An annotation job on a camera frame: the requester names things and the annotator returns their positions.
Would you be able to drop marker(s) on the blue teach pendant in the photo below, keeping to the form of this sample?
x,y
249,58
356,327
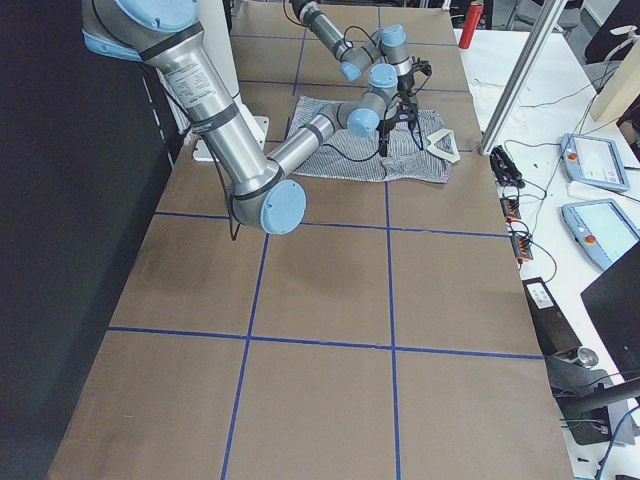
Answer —
x,y
602,229
594,161

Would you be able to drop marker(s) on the black box with label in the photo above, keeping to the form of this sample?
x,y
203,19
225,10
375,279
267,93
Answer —
x,y
553,330

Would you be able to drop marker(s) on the orange black usb hub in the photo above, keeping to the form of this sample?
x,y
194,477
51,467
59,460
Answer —
x,y
521,245

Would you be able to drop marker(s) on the red cylinder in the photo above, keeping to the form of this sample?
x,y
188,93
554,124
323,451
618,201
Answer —
x,y
472,19

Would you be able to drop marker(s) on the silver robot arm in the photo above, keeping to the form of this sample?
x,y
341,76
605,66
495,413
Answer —
x,y
188,43
370,37

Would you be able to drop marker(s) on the navy white striped polo shirt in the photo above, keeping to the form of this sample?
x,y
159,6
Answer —
x,y
346,156

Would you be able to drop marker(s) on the aluminium frame post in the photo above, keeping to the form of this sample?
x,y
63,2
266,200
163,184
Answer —
x,y
542,28

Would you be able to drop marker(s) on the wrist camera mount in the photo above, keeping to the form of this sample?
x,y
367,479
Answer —
x,y
400,109
422,66

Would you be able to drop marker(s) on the far blue teach pendant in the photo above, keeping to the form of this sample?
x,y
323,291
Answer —
x,y
594,161

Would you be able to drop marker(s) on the near blue teach pendant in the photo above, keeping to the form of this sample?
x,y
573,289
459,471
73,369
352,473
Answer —
x,y
602,229

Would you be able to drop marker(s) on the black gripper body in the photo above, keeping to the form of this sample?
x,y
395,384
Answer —
x,y
386,126
405,83

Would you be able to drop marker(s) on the black monitor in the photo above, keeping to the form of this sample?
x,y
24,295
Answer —
x,y
612,303

